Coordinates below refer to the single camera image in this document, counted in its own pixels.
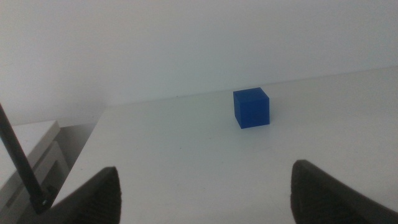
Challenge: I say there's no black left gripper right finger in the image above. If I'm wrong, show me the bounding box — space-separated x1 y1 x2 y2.
290 159 398 224

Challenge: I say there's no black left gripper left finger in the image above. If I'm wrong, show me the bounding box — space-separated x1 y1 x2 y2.
29 166 122 224

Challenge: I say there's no blue cube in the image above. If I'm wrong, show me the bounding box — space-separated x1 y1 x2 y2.
233 86 271 129

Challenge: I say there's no white side cabinet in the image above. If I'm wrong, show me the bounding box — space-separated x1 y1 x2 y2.
0 119 71 224

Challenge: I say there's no thin black cable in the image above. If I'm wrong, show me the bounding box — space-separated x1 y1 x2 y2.
0 103 58 215

